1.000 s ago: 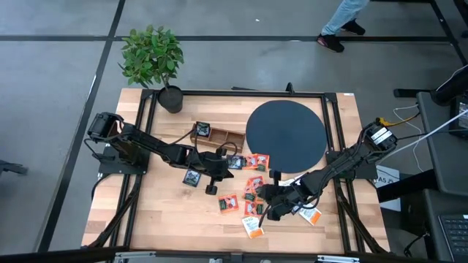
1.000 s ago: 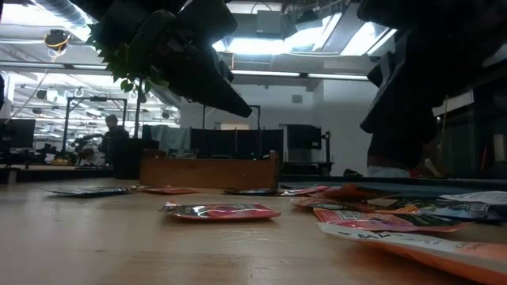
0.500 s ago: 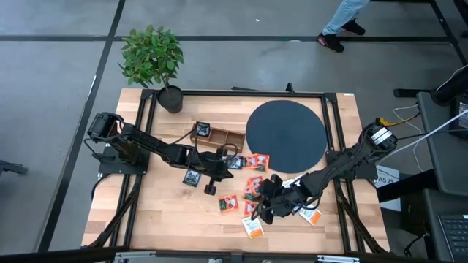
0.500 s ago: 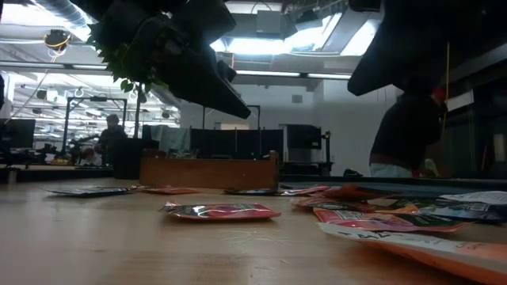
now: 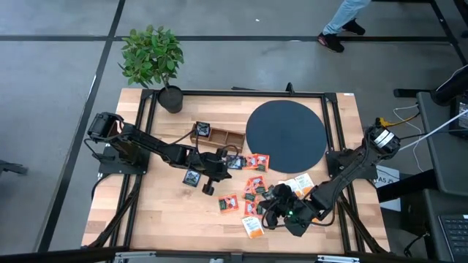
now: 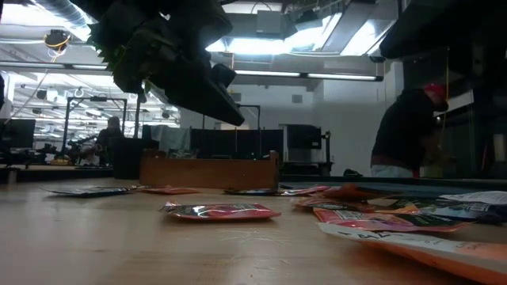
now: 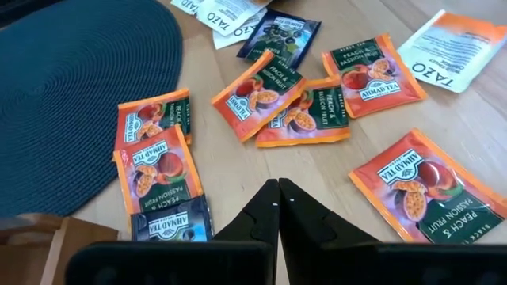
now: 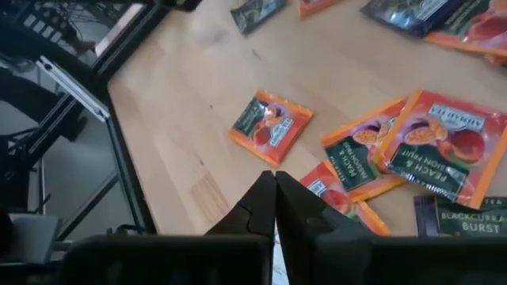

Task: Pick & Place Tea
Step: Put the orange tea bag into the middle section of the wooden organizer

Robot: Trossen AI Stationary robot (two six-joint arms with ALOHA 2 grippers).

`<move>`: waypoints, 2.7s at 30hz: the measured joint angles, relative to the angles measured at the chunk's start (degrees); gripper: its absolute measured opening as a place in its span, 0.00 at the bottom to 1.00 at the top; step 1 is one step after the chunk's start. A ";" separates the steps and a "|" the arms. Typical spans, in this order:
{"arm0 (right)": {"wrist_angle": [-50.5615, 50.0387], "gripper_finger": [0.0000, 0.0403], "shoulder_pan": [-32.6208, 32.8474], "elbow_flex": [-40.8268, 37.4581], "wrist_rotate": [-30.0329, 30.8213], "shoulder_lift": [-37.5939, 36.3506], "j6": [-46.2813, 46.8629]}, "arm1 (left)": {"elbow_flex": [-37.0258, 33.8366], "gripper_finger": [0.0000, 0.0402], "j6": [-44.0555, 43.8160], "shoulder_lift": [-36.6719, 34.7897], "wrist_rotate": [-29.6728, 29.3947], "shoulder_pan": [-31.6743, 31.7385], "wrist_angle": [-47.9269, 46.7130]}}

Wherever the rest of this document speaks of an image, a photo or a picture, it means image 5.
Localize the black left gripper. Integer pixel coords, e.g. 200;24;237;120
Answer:
189;145;233;197

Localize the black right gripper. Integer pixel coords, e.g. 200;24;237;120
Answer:
263;183;325;238

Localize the dark blue blackcurrant tea bag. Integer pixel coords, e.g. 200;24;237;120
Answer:
182;169;203;188
195;121;212;138
261;184;277;201
225;154;245;170

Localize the orange peach tea bag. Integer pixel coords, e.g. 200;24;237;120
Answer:
248;175;268;195
242;181;257;202
242;153;259;170
254;153;271;173
218;193;240;214
244;199;265;218

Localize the white orange Tazo tea bag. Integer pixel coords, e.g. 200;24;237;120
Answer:
277;178;303;194
241;216;265;240
294;172;315;197

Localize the wooden three-compartment tea box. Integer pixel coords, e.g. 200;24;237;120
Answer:
189;122;246;153

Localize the dark round mat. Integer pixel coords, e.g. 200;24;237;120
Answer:
245;99;328;175

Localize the white paper label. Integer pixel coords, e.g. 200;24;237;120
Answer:
374;164;401;189

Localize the green plant in black pot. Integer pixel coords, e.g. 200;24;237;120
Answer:
117;23;186;114

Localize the grey desk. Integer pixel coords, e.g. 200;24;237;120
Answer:
416;91;468;198

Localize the black laptop keyboard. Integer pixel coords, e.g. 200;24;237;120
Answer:
437;213;468;263

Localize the black crossbeam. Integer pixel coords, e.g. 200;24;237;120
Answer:
0;246;468;263

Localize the person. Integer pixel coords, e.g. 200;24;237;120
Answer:
317;0;372;54

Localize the black chair base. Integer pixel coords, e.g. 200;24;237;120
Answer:
0;159;29;177

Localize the silver bracket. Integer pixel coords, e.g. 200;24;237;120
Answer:
317;254;361;263
113;251;157;263

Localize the thick white cable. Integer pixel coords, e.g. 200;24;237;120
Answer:
396;108;468;153

